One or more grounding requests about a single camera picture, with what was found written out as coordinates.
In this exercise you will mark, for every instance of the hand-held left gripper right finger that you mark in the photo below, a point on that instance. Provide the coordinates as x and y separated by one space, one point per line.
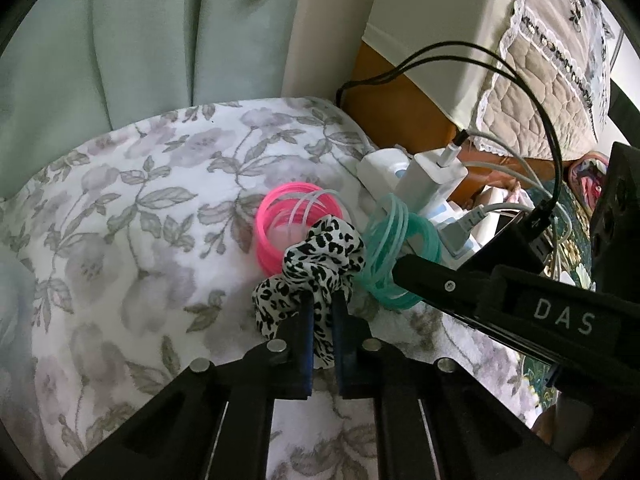
341 355

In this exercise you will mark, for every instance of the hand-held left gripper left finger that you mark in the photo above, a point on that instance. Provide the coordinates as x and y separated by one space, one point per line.
306 355

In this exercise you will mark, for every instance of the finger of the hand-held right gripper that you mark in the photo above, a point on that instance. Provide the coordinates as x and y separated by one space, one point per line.
500 332
430 277

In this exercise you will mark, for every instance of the leopard print scrunchie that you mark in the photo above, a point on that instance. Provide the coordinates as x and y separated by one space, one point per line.
320 260

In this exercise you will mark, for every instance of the translucent plastic container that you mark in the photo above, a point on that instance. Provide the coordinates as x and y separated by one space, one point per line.
12 305

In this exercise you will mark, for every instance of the person's right hand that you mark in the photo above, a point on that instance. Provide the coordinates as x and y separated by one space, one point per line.
580 452

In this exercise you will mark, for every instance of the white charger block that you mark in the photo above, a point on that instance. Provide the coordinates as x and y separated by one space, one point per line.
430 180

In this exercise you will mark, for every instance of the white power strip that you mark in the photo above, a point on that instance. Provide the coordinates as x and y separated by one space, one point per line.
380 165

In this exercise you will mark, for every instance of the pink striped cloth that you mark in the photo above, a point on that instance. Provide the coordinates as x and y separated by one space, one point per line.
587 185

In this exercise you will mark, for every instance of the floral fleece blanket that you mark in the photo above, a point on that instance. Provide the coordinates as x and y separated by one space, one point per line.
150 260

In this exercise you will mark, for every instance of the brown wooden furniture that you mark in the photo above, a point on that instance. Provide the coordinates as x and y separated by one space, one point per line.
400 95

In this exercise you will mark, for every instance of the beige quilted lace cover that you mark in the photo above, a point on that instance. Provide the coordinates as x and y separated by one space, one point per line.
540 60

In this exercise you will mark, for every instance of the white cabinet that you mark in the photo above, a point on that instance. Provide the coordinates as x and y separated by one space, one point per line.
440 20

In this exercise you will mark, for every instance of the pale green curtain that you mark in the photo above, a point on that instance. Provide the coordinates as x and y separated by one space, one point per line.
125 35

